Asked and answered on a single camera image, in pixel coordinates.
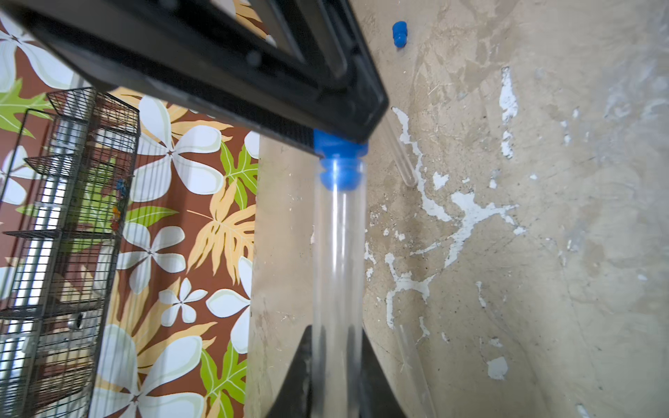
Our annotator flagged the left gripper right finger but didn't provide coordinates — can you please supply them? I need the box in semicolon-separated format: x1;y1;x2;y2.
359;331;407;418

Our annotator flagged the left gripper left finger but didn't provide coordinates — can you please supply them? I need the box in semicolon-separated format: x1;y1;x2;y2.
266;325;313;418

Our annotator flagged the blue stopper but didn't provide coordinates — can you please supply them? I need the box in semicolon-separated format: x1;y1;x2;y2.
314;130;369;192
392;21;409;49

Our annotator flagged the black wire basket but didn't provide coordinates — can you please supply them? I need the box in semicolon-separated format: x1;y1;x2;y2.
1;87;140;417

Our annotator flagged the clear test tube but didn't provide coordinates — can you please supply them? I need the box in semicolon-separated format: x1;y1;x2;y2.
377;110;417;187
395;325;437;418
311;162;367;417

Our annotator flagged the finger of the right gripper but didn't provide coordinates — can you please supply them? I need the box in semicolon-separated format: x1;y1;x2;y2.
1;1;389;153

